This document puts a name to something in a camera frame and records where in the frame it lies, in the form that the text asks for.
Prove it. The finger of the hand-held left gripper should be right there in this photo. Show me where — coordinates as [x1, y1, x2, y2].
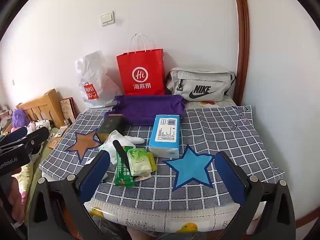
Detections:
[24, 127, 50, 155]
[0, 126, 28, 147]

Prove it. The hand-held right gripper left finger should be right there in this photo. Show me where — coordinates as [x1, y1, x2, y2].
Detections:
[27, 150, 111, 240]

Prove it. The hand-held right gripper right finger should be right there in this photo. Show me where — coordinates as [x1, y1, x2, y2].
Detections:
[214, 151, 297, 240]

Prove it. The green snack packet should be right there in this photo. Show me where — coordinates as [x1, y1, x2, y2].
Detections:
[115, 146, 135, 187]

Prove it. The clear plastic bag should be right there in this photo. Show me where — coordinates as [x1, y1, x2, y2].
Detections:
[99, 130, 128, 160]

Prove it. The pale green patterned pouch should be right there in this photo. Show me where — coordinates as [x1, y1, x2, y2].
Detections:
[127, 147, 153, 177]

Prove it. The purple fabric storage tray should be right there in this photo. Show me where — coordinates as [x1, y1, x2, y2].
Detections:
[111, 95, 186, 126]

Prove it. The white dotted plush toy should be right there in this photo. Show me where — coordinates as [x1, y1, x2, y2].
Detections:
[32, 120, 52, 132]

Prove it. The purple plush toy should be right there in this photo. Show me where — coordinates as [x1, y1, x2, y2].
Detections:
[12, 109, 30, 128]

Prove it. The wooden headboard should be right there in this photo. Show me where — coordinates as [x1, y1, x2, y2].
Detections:
[17, 89, 66, 130]

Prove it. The grey checked cloth with stars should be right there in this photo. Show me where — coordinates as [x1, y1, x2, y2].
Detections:
[39, 105, 285, 210]

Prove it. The dark tea tin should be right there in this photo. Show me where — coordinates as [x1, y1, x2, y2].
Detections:
[96, 114, 125, 143]

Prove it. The blue tissue pack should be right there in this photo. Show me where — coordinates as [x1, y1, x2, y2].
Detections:
[147, 114, 180, 158]

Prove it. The white plastic shopping bag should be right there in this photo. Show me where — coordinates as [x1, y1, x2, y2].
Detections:
[75, 50, 120, 108]

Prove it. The grey waist bag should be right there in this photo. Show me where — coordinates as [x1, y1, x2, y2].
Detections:
[164, 67, 237, 102]

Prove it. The red paper shopping bag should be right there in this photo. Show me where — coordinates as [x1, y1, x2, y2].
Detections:
[116, 32, 165, 96]

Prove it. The black strap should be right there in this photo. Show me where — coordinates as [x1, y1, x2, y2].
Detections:
[113, 140, 127, 167]

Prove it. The brown wooden door frame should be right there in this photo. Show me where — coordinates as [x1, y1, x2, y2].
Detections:
[231, 0, 250, 107]

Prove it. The white light switch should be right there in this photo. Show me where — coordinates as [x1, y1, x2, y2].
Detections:
[100, 11, 115, 26]

